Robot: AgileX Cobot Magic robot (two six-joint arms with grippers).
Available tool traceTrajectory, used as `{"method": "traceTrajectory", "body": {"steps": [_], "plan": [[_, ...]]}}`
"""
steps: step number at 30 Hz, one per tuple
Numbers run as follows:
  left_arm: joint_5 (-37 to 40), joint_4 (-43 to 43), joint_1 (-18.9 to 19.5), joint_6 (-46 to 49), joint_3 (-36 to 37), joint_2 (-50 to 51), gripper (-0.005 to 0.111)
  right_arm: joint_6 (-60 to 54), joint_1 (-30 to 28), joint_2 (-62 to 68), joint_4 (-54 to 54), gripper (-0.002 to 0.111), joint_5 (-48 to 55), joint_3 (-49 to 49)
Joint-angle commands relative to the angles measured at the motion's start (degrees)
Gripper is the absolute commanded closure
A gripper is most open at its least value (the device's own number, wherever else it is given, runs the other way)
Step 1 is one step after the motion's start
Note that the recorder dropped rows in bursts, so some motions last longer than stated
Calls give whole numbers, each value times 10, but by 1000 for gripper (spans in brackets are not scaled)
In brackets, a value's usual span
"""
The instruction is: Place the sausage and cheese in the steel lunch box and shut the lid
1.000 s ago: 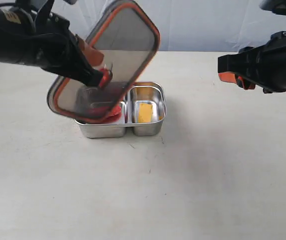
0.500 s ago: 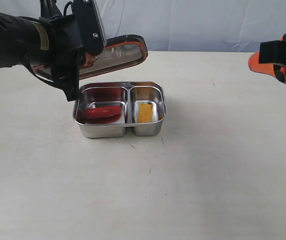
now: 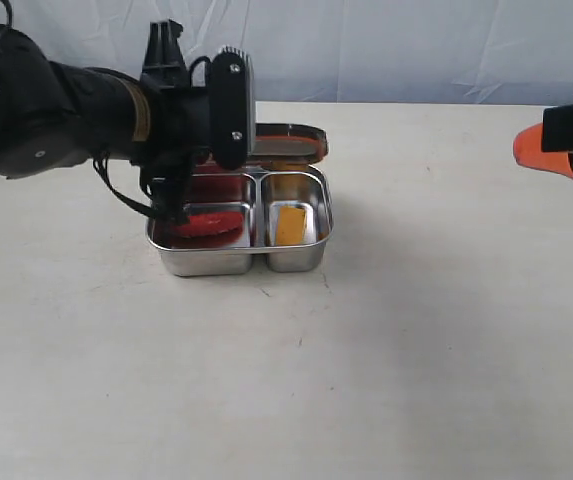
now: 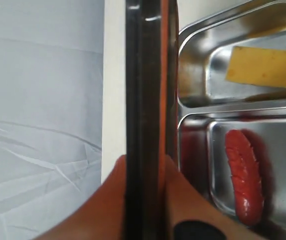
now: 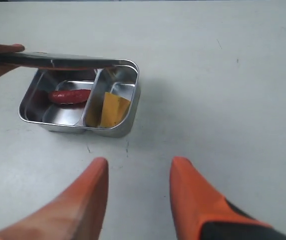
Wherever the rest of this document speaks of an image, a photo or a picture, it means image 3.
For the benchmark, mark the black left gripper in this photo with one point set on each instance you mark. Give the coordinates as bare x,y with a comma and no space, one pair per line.
178,142

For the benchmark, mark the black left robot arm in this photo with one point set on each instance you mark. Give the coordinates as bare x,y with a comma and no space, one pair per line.
56,116

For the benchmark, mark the lunch box lid orange seal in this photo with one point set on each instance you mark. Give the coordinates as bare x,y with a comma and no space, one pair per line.
282,142

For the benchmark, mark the red toy sausage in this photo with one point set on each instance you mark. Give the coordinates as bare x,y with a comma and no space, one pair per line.
208,225

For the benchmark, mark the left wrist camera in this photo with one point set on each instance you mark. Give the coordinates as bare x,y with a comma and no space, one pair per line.
232,111

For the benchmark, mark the yellow toy cheese wedge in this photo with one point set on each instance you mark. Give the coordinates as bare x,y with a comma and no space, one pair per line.
291,226

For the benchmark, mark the steel two-compartment lunch box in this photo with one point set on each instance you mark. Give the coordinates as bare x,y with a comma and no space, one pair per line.
258,193

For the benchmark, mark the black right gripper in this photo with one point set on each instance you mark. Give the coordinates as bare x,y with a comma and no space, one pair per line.
548,147

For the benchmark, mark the white backdrop cloth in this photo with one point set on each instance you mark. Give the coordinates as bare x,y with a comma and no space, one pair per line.
463,52

